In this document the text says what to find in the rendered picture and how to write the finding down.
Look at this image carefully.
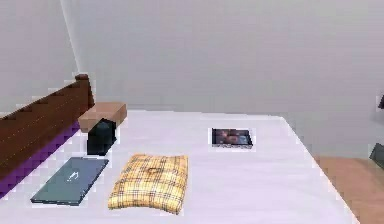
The grey closed laptop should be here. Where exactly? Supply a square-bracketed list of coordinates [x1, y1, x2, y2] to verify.
[30, 156, 110, 207]

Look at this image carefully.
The dark picture book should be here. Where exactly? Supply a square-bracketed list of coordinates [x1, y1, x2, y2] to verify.
[211, 127, 254, 149]

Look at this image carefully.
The yellow plaid pillow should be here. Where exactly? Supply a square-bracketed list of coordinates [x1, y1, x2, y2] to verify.
[107, 153, 189, 216]

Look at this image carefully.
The tan box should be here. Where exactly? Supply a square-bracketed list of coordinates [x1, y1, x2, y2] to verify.
[77, 101, 128, 134]

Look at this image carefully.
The white bed with brown headboard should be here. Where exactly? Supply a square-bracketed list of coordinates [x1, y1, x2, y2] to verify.
[0, 73, 362, 224]

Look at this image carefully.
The black box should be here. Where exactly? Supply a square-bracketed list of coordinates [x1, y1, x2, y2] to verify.
[86, 118, 118, 157]

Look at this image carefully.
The dark grey furniture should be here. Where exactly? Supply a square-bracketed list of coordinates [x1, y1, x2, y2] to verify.
[369, 94, 384, 170]

